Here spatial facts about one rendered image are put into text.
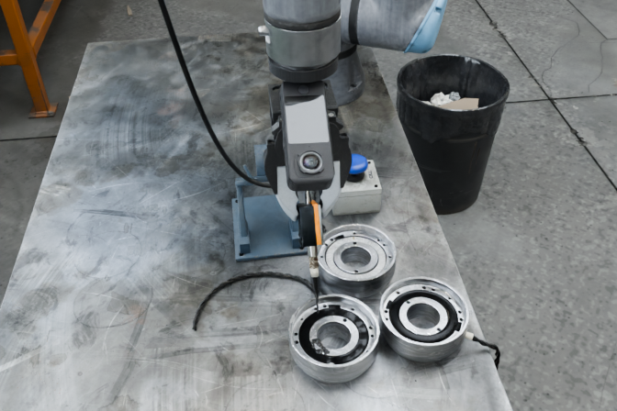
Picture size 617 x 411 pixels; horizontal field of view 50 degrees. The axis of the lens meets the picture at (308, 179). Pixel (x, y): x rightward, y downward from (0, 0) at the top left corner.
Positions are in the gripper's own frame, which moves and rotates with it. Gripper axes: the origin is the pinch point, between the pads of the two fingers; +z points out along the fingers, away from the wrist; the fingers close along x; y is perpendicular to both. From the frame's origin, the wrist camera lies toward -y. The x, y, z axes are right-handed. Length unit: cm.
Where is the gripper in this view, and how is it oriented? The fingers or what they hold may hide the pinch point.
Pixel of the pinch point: (308, 214)
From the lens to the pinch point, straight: 77.8
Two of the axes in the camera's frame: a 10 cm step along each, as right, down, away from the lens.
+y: -1.3, -6.2, 7.7
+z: 0.2, 7.8, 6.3
